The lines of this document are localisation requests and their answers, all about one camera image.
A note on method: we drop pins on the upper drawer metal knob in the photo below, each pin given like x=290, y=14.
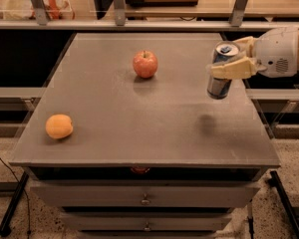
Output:
x=145, y=201

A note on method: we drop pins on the orange white plastic bag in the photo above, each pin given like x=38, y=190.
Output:
x=54, y=9

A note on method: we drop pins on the orange fruit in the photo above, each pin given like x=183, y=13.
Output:
x=59, y=126

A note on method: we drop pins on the lower drawer metal knob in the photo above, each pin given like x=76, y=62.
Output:
x=147, y=227

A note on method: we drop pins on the grey drawer cabinet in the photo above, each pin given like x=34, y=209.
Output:
x=205, y=156

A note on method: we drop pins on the drawer metal knob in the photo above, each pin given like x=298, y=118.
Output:
x=147, y=227
x=145, y=201

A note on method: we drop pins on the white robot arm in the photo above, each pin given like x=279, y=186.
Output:
x=274, y=54

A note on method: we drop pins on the red apple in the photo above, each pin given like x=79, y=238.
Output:
x=145, y=64

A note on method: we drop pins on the red object inside drawer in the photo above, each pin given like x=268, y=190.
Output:
x=140, y=170

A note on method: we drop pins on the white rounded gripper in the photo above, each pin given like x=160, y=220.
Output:
x=276, y=51

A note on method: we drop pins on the blue silver redbull can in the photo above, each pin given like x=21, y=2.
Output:
x=219, y=83

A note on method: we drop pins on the metal shelf rail frame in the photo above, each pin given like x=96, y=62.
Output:
x=207, y=16

